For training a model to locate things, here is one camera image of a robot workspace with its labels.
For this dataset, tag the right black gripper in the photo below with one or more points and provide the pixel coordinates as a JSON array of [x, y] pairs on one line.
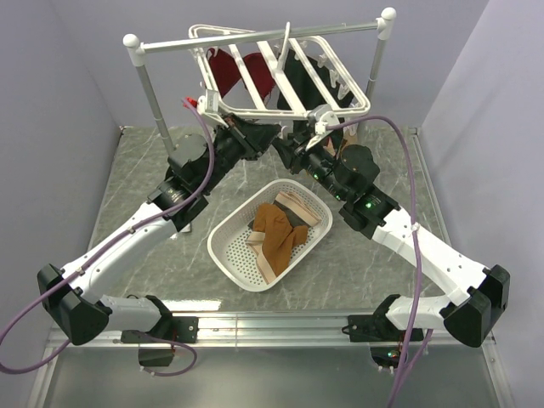
[[293, 156]]

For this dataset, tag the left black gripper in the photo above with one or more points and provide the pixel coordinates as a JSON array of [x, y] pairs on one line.
[[259, 134]]

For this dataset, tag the white clip hanger frame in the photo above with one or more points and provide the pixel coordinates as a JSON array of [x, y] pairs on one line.
[[274, 46]]

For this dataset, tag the orange-brown underwear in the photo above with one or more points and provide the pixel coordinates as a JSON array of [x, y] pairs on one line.
[[274, 249]]

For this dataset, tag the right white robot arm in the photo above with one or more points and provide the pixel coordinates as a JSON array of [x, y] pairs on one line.
[[474, 296]]

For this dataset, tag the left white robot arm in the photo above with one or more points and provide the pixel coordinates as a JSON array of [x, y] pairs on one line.
[[77, 297]]

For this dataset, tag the black garment on hanger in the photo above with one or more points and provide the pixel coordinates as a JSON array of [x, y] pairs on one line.
[[304, 86]]

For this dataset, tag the grey beige-banded underwear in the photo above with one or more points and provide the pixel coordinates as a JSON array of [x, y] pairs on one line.
[[287, 211]]

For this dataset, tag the beige argyle sock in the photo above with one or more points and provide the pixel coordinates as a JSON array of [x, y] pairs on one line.
[[338, 140]]

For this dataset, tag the white perforated laundry basket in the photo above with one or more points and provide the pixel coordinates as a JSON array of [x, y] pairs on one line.
[[227, 242]]

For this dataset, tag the silver drying rack stand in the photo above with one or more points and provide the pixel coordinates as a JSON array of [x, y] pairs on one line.
[[137, 51]]

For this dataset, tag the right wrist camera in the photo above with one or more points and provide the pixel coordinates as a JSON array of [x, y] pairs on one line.
[[322, 118]]

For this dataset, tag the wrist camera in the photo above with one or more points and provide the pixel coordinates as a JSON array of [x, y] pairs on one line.
[[322, 118], [206, 104]]

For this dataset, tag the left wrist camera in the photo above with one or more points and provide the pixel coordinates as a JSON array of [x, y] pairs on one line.
[[206, 104]]

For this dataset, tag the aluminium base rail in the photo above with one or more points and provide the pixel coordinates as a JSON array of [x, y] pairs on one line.
[[299, 328]]

